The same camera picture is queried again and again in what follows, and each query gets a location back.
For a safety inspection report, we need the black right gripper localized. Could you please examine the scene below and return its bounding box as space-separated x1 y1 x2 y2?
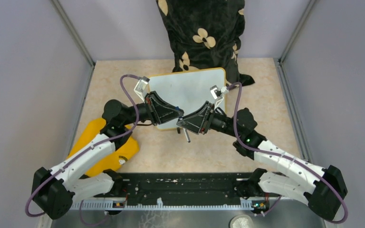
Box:
177 101 241 138

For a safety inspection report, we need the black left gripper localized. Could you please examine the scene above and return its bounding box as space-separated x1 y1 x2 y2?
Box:
122 91 184 126

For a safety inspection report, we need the whiteboard marker pen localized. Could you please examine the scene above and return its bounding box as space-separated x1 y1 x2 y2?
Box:
183 128 191 143

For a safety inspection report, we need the yellow-framed whiteboard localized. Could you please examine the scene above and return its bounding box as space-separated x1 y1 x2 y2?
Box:
149 67 227 115

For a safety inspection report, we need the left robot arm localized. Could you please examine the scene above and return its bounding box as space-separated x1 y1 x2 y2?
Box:
28 91 184 220

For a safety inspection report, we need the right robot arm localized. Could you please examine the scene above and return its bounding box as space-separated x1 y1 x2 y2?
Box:
177 102 348 224

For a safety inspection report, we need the yellow plastic object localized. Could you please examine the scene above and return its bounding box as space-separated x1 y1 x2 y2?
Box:
68 118 140 177

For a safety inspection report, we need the black floral pillow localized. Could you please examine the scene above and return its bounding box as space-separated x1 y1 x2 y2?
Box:
156 0 255 86

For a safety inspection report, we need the round metal disc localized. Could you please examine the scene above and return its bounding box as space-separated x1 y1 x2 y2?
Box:
229 215 255 228

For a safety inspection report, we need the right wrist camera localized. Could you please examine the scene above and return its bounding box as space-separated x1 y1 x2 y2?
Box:
210 85 229 109

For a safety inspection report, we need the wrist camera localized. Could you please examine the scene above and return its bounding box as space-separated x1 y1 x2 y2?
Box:
210 85 229 109
134 76 150 102

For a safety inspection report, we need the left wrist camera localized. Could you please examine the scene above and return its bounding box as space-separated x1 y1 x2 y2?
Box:
134 76 150 102

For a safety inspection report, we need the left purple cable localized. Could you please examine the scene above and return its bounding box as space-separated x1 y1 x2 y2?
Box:
25 74 143 218

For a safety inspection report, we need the purple cable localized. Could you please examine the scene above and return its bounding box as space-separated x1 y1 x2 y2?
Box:
25 74 143 218
225 82 349 225

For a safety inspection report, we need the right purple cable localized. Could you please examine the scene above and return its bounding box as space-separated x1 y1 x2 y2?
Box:
225 82 349 225

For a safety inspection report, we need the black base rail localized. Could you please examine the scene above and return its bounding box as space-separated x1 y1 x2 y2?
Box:
81 171 281 216

